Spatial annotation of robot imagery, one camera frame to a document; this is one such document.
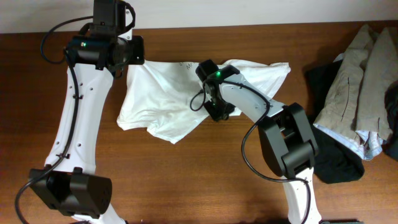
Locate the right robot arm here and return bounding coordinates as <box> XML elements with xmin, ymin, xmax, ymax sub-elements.
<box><xmin>195</xmin><ymin>60</ymin><xmax>322</xmax><ymax>223</ymax></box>

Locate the dark navy garment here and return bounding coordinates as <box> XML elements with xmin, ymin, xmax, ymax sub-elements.
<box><xmin>384</xmin><ymin>86</ymin><xmax>397</xmax><ymax>160</ymax></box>

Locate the grey beige garment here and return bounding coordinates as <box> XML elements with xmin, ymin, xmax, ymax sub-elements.
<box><xmin>314</xmin><ymin>25</ymin><xmax>397</xmax><ymax>143</ymax></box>

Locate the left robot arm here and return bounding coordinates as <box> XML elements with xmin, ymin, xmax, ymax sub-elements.
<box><xmin>26</xmin><ymin>1</ymin><xmax>145</xmax><ymax>223</ymax></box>

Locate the white t-shirt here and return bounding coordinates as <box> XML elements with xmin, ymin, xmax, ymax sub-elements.
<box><xmin>116</xmin><ymin>58</ymin><xmax>292</xmax><ymax>145</ymax></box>

